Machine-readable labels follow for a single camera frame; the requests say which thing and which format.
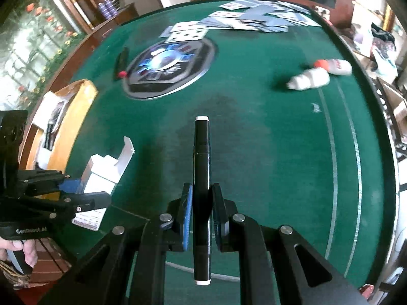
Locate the pile of clothes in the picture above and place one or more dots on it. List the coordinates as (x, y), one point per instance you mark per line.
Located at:
(381, 50)

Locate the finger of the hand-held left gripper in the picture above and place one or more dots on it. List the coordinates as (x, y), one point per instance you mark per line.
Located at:
(73, 186)
(95, 200)

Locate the white carton box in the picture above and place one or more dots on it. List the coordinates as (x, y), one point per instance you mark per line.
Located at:
(101, 178)

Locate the wooden chair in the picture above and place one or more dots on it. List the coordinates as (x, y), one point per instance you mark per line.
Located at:
(394, 108)

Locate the black marker pen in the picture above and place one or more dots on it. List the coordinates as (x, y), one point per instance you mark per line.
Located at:
(202, 165)

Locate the round table emblem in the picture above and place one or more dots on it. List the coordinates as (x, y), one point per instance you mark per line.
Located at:
(165, 66)

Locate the white plastic bottle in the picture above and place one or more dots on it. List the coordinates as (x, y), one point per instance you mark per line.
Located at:
(310, 79)

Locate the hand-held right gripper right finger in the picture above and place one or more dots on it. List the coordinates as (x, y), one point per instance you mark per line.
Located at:
(217, 219)

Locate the person's left hand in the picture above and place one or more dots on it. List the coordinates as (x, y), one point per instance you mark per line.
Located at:
(28, 254)

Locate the white package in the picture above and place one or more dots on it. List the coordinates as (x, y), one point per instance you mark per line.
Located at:
(51, 108)

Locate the white bottle red cap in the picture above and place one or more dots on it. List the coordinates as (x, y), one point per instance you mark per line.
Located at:
(337, 66)

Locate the row of purple bottles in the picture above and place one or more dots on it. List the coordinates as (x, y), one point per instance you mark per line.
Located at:
(108, 9)

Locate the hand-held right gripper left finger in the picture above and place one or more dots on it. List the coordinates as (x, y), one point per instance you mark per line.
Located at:
(188, 216)

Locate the scattered playing cards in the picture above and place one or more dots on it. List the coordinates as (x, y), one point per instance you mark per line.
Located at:
(254, 22)

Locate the floral window panel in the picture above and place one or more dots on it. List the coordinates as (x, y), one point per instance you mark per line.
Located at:
(35, 44)

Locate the black pen red cap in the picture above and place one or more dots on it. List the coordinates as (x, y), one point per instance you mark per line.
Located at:
(122, 60)

